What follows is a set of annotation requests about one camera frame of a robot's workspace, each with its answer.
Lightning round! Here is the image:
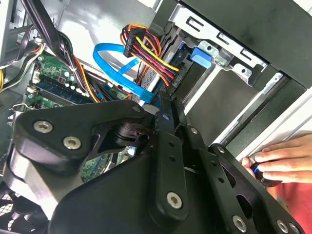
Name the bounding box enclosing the multicoloured power wire black plug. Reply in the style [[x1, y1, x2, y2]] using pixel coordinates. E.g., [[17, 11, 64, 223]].
[[120, 23, 180, 86]]

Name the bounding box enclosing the blue data wire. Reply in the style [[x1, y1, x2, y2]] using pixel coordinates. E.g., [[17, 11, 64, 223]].
[[93, 42, 156, 104]]

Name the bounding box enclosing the round black tool blue ring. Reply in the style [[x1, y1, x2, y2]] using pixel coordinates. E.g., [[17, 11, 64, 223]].
[[250, 162, 281, 188]]

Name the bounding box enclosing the hard disk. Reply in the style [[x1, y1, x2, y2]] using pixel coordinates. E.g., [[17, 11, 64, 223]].
[[142, 26, 212, 108]]

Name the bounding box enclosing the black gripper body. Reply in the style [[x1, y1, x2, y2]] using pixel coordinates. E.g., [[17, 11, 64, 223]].
[[47, 151, 235, 234]]

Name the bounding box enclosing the person's bare hand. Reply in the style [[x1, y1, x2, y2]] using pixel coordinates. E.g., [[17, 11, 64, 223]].
[[241, 133, 312, 185]]

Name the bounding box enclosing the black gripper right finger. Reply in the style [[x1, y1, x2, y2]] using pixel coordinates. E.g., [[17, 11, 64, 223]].
[[170, 99, 305, 234]]

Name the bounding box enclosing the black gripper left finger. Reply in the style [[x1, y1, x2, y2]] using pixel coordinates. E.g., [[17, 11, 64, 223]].
[[8, 91, 190, 221]]

